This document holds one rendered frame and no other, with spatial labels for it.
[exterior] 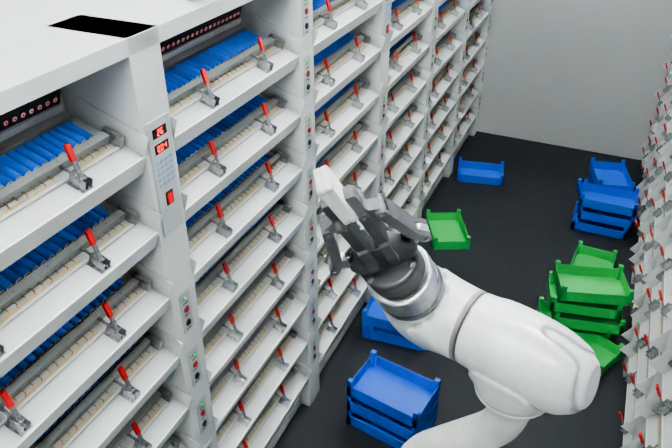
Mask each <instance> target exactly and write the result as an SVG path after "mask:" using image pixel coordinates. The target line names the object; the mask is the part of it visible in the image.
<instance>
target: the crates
mask: <svg viewBox="0 0 672 448"><path fill-rule="evenodd" d="M625 162H626V161H625V160H622V161H621V163H614V162H602V161H595V157H592V158H591V162H590V167H589V169H590V172H589V177H588V179H585V180H584V182H582V178H578V182H577V186H576V190H577V193H578V196H579V199H580V202H579V201H576V205H575V209H574V214H573V219H572V223H571V228H570V229H574V230H579V231H584V232H588V233H593V234H598V235H602V236H607V237H612V238H616V239H621V240H625V239H626V235H627V232H628V229H632V230H633V227H634V224H635V220H636V213H637V209H638V205H639V204H638V194H639V190H640V189H638V188H636V190H635V192H634V191H633V190H634V187H635V182H632V180H631V177H630V175H629V173H628V170H627V168H626V166H625ZM456 181H460V182H469V183H478V184H487V185H496V186H503V181H504V161H501V164H493V163H483V162H473V161H463V160H462V157H459V163H458V170H457V179H456ZM426 221H427V224H428V227H429V230H430V234H431V237H432V239H431V242H432V246H433V249H434V250H453V249H469V247H470V239H471V237H470V236H468V233H467V230H466V228H465V225H464V222H463V219H462V216H461V209H457V212H449V213H430V209H427V213H426ZM582 244H583V241H581V240H579V243H578V246H577V248H576V251H575V254H574V256H573V259H572V261H571V264H570V265H565V264H561V261H560V260H556V262H555V266H554V271H549V275H548V279H547V293H548V301H544V297H539V302H538V306H537V312H539V313H541V314H544V315H546V316H547V317H549V318H551V319H553V320H555V321H557V322H559V323H560V324H562V325H564V326H565V327H567V328H568V329H570V330H571V331H573V332H574V333H575V334H577V335H578V336H579V337H581V338H582V339H583V340H584V341H585V342H586V343H587V344H588V345H589V346H590V347H591V348H592V349H593V351H594V353H595V355H596V358H597V360H598V361H599V364H600V370H601V373H600V377H601V376H602V375H603V374H604V373H605V372H607V371H608V370H609V369H610V368H611V367H612V366H613V365H614V364H615V363H616V362H617V361H619V360H620V359H621V357H622V354H623V352H622V351H621V350H620V349H621V348H623V347H624V346H625V345H624V344H623V343H620V344H619V346H618V345H616V344H615V343H613V342H611V341H610V337H611V334H614V335H621V336H622V334H623V331H624V328H625V324H626V320H625V319H623V317H622V313H621V312H622V309H623V306H631V303H632V300H633V296H634V293H635V292H634V289H630V287H629V285H628V282H627V280H626V278H625V275H624V273H623V269H624V266H623V264H619V265H618V268H613V266H614V263H615V259H616V255H617V252H618V250H614V251H613V253H611V252H607V251H603V250H600V249H596V248H592V247H588V246H585V245H582ZM362 337H364V338H368V339H373V340H377V341H381V342H385V343H389V344H393V345H397V346H401V347H406V348H410V349H414V350H418V351H422V352H425V351H426V350H425V349H422V348H420V347H419V346H417V345H415V344H414V343H412V342H411V341H409V340H408V339H406V338H405V337H404V336H403V335H401V334H400V333H399V332H398V331H397V330H396V329H395V328H394V327H393V325H392V324H391V323H390V321H389V320H388V318H387V317H386V315H385V313H384V311H383V308H382V307H381V306H380V304H379V303H378V302H377V301H376V300H375V299H374V298H373V297H372V296H371V298H370V300H369V302H368V304H367V306H366V308H363V310H362Z"/></svg>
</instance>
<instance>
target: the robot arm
mask: <svg viewBox="0 0 672 448"><path fill-rule="evenodd" d="M313 173H314V177H315V182H316V187H317V191H318V195H319V196H320V202H321V207H322V211H323V212H324V213H325V214H322V215H320V216H319V223H320V228H321V233H322V237H323V240H324V243H325V246H326V249H327V251H328V253H327V261H328V266H329V271H330V275H332V276H335V275H338V274H340V272H341V269H345V268H350V269H351V271H352V272H354V273H357V274H360V275H361V276H362V278H363V279H364V280H365V282H366V283H367V287H368V290H369V292H370V294H371V296H372V297H373V298H374V299H375V300H376V301H377V302H378V303H379V304H380V306H381V307H382V308H383V311H384V313H385V315H386V317H387V318H388V320H389V321H390V323H391V324H392V325H393V327H394V328H395V329H396V330H397V331H398V332H399V333H400V334H401V335H403V336H404V337H405V338H406V339H408V340H409V341H411V342H412V343H414V344H415V345H417V346H419V347H420V348H422V349H425V350H429V351H433V352H436V353H438V354H441V355H443V356H445V357H447V358H449V359H451V360H453V361H455V362H457V363H459V364H460V365H462V366H464V367H466V368H467V369H468V370H469V373H468V375H469V377H470V378H471V380H472V381H473V383H474V387H475V391H476V394H477V396H478V398H479V399H480V401H481V402H482V403H483V404H484V405H485V406H486V408H485V409H484V410H482V411H480V412H477V413H474V414H472V415H469V416H466V417H463V418H460V419H457V420H454V421H451V422H448V423H445V424H442V425H439V426H436V427H433V428H430V429H427V430H424V431H422V432H420V433H418V434H416V435H414V436H413V437H411V438H410V439H409V440H408V441H407V442H405V444H404V445H403V446H402V447H401V448H500V447H502V446H504V445H506V444H507V443H509V442H511V441H512V440H513V439H515V438H516V437H517V436H518V435H519V434H520V433H521V432H522V430H523V429H524V428H525V426H526V425H527V423H528V421H529V419H532V418H536V417H538V416H540V415H542V414H543V413H545V412H546V413H549V414H553V415H569V414H576V413H578V412H580V411H581V410H583V409H585V408H587V407H588V406H589V405H590V404H591V402H592V401H593V399H594V397H595V394H596V392H597V389H598V385H599V381H600V373H601V370H600V364H599V361H598V360H597V358H596V355H595V353H594V351H593V349H592V348H591V347H590V346H589V345H588V344H587V343H586V342H585V341H584V340H583V339H582V338H581V337H579V336H578V335H577V334H575V333H574V332H573V331H571V330H570V329H568V328H567V327H565V326H564V325H562V324H560V323H559V322H557V321H555V320H553V319H551V318H549V317H547V316H546V315H544V314H541V313H539V312H537V311H535V310H533V309H531V308H529V307H527V306H524V305H522V304H520V303H517V302H515V301H512V300H509V299H505V298H501V297H498V296H495V295H492V294H490V293H487V292H485V291H483V290H481V289H479V288H477V287H475V286H473V285H471V284H469V283H468V282H466V281H464V280H462V279H461V278H459V277H458V276H456V275H454V274H453V273H451V272H450V271H448V270H447V269H444V268H440V267H439V266H437V265H436V264H435V263H434V262H433V260H432V259H431V258H430V256H429V255H428V253H427V252H426V251H425V250H424V249H423V248H422V247H420V246H418V245H417V243H418V242H419V241H420V242H428V241H430V240H431V239H432V237H431V234H430V230H429V227H428V224H427V221H426V219H423V218H418V217H414V216H412V215H411V214H409V213H408V212H407V211H405V210H404V209H402V208H401V207H399V206H398V205H397V204H395V203H394V202H392V201H391V200H389V199H388V198H387V197H385V196H384V195H382V194H380V193H376V194H374V195H372V197H371V199H365V198H364V194H363V192H362V191H357V190H356V188H355V187H354V186H352V185H349V186H347V187H343V185H342V184H341V183H340V181H339V180H338V179H337V177H336V176H335V175H334V174H333V172H332V171H331V170H330V168H329V167H328V166H326V165H324V166H322V167H321V168H317V169H314V171H313ZM357 216H358V219H357ZM357 220H359V222H360V223H361V224H362V225H363V227H364V228H365V229H366V230H367V232H368V233H369V234H370V235H367V234H366V233H365V231H364V230H363V229H360V228H359V227H358V225H357V224H356V223H355V221H357ZM385 223H386V224H388V225H389V226H391V227H392V228H394V229H395V230H397V231H393V230H390V229H388V227H387V226H386V224H385ZM335 230H336V233H337V235H338V234H340V235H341V236H342V237H343V238H344V239H345V240H346V241H347V242H348V243H349V245H350V246H351V247H352V248H353V249H352V251H351V254H350V256H349V257H346V255H345V254H343V253H342V250H340V249H339V245H338V241H337V238H336V235H335V232H334V231H335Z"/></svg>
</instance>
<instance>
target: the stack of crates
mask: <svg viewBox="0 0 672 448"><path fill-rule="evenodd" d="M440 382H441V379H439V378H435V380H434V381H433V380H431V379H428V378H426V377H424V376H422V375H420V374H417V373H415V372H413V371H411V370H408V369H406V368H404V367H402V366H400V365H397V364H395V363H393V362H391V361H388V360H386V359H384V358H382V357H380V356H377V351H376V350H374V349H373V350H372V351H371V354H370V358H369V359H368V360H367V361H366V362H365V364H364V365H363V366H362V367H361V369H360V370H359V371H358V372H357V373H356V375H355V376H354V377H353V378H352V379H351V378H349V379H348V380H347V417H346V423H347V424H349V425H351V426H353V427H355V428H357V429H359V430H361V431H363V432H365V433H367V434H369V435H370V436H372V437H374V438H376V439H378V440H380V441H382V442H384V443H386V444H388V445H390V446H392V447H394V448H401V447H402V446H403V445H404V444H405V442H407V441H408V440H409V439H410V438H411V437H413V436H414V435H416V434H418V433H420V432H422V431H424V430H427V429H430V428H432V427H433V426H434V424H435V422H436V416H437V408H438V399H439V391H440Z"/></svg>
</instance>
